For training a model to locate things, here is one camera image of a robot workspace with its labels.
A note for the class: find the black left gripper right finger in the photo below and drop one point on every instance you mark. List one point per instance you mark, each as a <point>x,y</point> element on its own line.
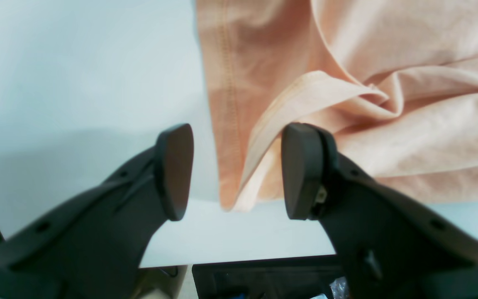
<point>389,245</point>

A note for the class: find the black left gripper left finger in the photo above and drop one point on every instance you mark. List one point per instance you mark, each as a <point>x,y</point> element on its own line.
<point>91,246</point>

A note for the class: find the peach T-shirt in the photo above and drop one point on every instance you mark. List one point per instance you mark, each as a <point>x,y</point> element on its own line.
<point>395,82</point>

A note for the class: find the black equipment under table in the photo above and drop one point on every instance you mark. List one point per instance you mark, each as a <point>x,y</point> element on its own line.
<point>293,278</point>

